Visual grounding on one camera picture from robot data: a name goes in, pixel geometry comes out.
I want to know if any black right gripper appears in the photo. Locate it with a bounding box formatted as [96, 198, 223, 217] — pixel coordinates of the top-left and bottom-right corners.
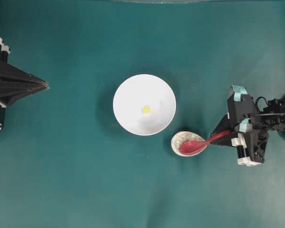
[210, 85, 268, 165]

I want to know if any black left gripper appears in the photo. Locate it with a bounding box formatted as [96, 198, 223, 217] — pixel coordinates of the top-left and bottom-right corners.
[0, 38, 49, 131]

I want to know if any red plastic spoon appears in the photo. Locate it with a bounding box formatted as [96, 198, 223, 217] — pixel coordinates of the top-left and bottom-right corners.
[179, 130, 231, 155]

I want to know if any yellow hexagonal prism block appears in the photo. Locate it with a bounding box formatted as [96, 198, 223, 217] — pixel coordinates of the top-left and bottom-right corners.
[142, 106, 150, 114]

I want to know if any white bowl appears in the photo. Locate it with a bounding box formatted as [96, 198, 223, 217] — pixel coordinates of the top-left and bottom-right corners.
[113, 74, 177, 136]

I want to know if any green table mat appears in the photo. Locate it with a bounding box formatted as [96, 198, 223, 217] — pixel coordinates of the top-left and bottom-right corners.
[0, 0, 285, 228]

